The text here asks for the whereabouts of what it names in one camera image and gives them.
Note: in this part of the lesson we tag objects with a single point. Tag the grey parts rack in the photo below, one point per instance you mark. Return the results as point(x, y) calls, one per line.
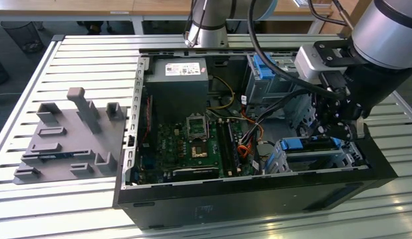
point(60, 139)

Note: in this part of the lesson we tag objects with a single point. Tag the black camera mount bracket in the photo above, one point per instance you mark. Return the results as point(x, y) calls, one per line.
point(332, 53)

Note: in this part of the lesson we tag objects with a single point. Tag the black RAM slot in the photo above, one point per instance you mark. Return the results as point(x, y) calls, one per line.
point(233, 147)
point(221, 147)

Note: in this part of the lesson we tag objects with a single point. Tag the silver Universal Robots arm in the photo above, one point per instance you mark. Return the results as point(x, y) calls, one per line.
point(385, 37)

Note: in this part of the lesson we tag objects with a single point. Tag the tall metal drive cage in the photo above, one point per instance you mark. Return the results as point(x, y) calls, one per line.
point(275, 89)

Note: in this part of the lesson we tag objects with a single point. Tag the wooden cabinet side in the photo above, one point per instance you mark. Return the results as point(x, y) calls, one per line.
point(339, 27)

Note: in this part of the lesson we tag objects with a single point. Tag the black PC case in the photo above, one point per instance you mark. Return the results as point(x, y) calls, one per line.
point(225, 204)

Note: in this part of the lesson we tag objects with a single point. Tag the CPU socket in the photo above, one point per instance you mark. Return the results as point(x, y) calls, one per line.
point(196, 124)

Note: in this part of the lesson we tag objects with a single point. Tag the blue drive carrier latch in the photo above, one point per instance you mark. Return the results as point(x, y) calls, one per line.
point(260, 69)

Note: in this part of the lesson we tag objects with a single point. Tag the black graphics card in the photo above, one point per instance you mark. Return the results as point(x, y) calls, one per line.
point(196, 172)

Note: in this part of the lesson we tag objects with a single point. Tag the black mesh waste bin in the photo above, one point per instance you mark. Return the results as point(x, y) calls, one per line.
point(22, 35)

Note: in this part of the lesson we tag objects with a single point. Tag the round grey speaker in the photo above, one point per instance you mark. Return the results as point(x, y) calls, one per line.
point(265, 149)

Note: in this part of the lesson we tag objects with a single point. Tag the hard disk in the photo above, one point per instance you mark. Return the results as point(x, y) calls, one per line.
point(292, 145)

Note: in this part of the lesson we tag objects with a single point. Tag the wooden desk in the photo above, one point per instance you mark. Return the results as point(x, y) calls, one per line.
point(92, 6)

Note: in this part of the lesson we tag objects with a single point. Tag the grey power supply unit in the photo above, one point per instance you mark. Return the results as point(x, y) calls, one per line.
point(176, 94)

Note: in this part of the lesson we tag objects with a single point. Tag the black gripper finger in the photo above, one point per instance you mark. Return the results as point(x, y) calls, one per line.
point(325, 109)
point(341, 130)

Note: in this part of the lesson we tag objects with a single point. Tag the green motherboard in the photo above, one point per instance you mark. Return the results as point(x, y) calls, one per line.
point(165, 139)

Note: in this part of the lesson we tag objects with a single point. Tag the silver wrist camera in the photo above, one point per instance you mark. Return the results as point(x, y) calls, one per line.
point(307, 62)

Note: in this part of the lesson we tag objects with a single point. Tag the metal disk bay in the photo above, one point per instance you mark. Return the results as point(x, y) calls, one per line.
point(312, 159)

